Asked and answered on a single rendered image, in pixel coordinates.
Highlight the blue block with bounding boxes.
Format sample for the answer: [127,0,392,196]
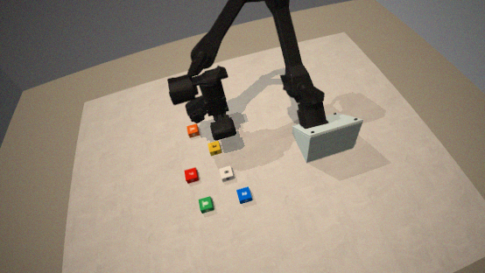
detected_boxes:
[236,187,252,204]

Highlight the green block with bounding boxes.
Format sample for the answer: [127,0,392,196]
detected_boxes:
[199,196,214,213]

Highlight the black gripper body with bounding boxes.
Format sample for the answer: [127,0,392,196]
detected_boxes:
[202,90,236,141]

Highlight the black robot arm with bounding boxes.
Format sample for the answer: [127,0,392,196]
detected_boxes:
[167,0,328,129]

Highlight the orange block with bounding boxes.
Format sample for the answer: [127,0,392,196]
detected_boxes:
[187,124,200,137]

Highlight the yellow block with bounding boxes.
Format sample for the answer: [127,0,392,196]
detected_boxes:
[207,141,221,156]

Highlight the red block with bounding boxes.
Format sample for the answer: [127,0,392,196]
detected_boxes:
[185,168,200,184]

